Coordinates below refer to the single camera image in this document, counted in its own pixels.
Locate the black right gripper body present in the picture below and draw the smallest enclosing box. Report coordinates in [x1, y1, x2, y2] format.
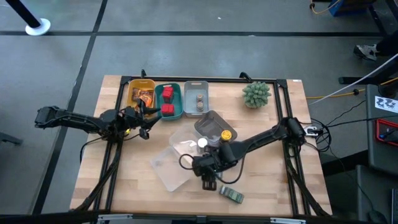
[192, 151, 229, 178]

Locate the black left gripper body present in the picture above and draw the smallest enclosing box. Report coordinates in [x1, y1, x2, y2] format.
[116, 99, 150, 140]

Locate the green glass spice jar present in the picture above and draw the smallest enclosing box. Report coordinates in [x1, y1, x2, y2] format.
[218, 184, 246, 205]

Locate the yellow-lidded dark jar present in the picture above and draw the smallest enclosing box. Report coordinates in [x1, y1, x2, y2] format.
[220, 129, 234, 146]

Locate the dark jar yellow lid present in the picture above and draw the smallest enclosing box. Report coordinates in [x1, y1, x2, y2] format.
[193, 110, 239, 147]

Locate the yellow plastic bin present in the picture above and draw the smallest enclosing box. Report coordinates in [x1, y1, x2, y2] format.
[126, 78, 157, 113]

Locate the teal plastic bin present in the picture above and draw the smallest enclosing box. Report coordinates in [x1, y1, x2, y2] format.
[154, 82, 185, 121]

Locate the clear plastic bin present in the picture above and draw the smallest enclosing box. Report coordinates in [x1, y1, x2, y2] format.
[150, 145, 195, 193]
[169, 124, 215, 169]

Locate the grey plastic bin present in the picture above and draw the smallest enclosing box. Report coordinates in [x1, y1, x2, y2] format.
[183, 80, 210, 118]

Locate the green succulent plant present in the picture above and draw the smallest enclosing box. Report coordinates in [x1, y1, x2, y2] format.
[241, 80, 272, 110]

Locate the white power strip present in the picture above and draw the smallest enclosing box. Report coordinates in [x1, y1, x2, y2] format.
[298, 124, 324, 138]

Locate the dark chair foot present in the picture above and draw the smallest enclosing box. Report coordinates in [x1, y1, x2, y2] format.
[0, 132, 24, 146]

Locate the black equipment cart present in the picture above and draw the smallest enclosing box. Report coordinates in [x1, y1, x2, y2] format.
[365, 83, 398, 169]

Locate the black desk leg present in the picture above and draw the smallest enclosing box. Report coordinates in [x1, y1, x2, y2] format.
[338, 55, 398, 85]

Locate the red framed device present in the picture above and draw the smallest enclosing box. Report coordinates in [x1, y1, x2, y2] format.
[374, 118, 398, 147]

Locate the white paper marker tag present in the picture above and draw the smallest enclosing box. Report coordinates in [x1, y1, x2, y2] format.
[374, 95, 398, 114]

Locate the person's shoe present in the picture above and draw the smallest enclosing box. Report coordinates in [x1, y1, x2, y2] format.
[353, 44, 379, 62]

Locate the blue box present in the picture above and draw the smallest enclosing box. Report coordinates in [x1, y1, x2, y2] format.
[328, 0, 377, 17]

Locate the person's leg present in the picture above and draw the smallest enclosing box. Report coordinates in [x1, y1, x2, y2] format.
[374, 29, 398, 57]

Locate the black metal table frame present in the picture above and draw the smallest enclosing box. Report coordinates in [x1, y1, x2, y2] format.
[70, 74, 332, 224]

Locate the black post with white base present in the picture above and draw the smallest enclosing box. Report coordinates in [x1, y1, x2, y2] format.
[5, 0, 52, 36]

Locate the yellow floor cable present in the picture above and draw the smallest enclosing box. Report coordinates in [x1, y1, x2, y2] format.
[306, 77, 398, 101]

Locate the black power cable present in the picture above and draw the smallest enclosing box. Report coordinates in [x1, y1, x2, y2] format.
[323, 99, 398, 131]

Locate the white cable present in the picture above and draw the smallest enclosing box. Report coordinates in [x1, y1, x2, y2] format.
[312, 52, 398, 105]

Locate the orange cable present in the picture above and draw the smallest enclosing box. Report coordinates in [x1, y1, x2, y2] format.
[309, 0, 341, 16]

